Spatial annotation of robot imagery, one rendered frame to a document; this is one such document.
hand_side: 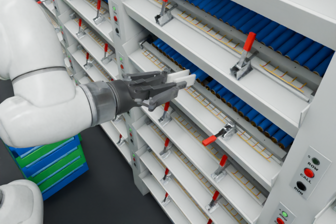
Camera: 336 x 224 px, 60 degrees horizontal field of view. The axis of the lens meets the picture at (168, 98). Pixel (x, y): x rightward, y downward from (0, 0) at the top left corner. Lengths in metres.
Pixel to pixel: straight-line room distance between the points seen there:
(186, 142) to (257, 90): 0.43
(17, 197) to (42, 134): 0.68
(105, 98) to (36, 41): 0.16
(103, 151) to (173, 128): 0.97
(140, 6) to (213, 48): 0.28
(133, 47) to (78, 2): 0.47
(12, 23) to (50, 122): 0.19
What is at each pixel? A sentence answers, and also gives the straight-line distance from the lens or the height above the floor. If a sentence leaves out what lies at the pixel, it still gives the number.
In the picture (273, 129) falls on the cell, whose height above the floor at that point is 0.98.
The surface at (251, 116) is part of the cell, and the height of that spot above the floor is 0.97.
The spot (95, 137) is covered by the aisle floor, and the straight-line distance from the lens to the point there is 1.98.
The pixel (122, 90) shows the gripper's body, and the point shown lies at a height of 1.08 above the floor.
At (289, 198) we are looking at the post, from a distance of 0.66.
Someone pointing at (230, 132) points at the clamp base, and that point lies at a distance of 0.72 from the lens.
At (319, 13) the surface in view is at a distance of 0.45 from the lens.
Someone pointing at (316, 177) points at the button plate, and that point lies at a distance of 0.58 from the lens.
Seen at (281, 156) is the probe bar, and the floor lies 0.97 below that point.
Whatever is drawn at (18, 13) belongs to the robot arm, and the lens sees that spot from 0.60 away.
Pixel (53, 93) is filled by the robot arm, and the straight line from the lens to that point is 0.56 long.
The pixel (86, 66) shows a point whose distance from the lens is 1.59.
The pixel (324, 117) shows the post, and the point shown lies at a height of 1.16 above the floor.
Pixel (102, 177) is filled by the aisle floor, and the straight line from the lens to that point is 1.79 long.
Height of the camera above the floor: 1.48
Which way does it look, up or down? 43 degrees down
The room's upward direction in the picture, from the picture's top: straight up
